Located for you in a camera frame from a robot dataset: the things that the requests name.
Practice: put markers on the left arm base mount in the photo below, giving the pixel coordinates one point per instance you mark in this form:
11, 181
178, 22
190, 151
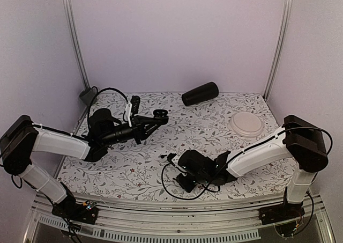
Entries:
68, 208

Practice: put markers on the grey mug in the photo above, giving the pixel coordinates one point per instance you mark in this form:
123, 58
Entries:
87, 95

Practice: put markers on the aluminium front rail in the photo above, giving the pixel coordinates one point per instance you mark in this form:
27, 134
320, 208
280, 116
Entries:
200, 221

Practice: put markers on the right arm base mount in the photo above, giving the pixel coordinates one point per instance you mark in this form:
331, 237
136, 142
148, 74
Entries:
280, 212

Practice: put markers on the floral patterned table mat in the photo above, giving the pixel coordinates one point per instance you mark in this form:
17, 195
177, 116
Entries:
136, 172

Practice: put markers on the black round earbud case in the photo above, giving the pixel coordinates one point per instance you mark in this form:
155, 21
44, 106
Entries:
161, 115

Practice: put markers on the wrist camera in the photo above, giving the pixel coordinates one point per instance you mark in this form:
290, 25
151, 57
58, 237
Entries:
131, 109
171, 158

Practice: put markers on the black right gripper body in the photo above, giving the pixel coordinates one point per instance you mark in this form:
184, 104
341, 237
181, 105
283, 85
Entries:
198, 179

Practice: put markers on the left aluminium frame post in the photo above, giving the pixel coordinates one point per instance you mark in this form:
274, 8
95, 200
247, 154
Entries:
75, 42

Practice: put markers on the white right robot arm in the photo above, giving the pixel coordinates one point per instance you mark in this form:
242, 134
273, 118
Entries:
296, 138

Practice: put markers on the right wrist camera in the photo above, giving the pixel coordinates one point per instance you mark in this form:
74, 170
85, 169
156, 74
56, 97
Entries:
171, 158

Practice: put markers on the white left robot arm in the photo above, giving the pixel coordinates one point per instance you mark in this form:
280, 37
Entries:
25, 141

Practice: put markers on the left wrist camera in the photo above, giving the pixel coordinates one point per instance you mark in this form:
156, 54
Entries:
131, 109

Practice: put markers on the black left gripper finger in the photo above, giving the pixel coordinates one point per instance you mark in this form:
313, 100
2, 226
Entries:
148, 128
139, 118

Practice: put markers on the right aluminium frame post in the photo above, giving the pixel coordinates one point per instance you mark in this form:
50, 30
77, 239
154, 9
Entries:
286, 12

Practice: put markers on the aluminium frame post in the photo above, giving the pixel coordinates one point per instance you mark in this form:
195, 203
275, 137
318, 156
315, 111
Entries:
75, 42
286, 12

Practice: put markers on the black cylindrical speaker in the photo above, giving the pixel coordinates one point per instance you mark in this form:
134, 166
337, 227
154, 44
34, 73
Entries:
200, 94

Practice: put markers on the beige round plate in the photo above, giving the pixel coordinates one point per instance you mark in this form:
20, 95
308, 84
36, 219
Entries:
246, 124

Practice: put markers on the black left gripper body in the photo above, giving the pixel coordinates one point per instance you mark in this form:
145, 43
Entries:
113, 137

